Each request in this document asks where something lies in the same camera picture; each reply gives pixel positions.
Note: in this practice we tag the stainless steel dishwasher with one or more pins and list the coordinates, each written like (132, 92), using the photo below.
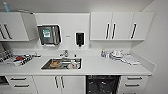
(103, 85)

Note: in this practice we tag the small dark counter pump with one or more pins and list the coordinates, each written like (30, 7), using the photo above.
(75, 55)

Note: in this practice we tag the white mug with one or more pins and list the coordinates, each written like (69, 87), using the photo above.
(71, 61)

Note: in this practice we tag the blue dish soap bottle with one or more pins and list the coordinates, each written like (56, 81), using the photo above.
(103, 54)

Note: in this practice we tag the chrome sink faucet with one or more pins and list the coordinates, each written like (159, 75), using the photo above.
(64, 53)

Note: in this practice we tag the white bowl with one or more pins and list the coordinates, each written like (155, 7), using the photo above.
(72, 66)

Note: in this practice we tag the small white cup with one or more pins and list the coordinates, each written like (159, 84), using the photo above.
(107, 55)

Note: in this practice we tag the stack of white plates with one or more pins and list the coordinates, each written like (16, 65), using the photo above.
(116, 55)

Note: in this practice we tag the orange bowl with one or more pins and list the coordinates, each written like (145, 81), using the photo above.
(55, 64)

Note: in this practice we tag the steel paper towel dispenser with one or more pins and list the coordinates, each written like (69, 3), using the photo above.
(49, 35)

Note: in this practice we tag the steel sink basin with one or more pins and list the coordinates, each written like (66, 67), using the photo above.
(46, 66)

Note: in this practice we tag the white two-door sink cabinet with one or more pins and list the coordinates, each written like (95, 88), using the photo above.
(60, 85)

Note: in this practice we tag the dish rack with utensils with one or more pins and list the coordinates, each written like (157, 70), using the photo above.
(18, 59)

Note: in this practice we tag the small blue bottle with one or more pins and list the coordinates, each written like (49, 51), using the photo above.
(6, 8)

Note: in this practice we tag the black built-in microwave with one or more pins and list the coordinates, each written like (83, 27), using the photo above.
(2, 80)

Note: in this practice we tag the black wall soap dispenser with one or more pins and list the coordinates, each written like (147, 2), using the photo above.
(79, 38)

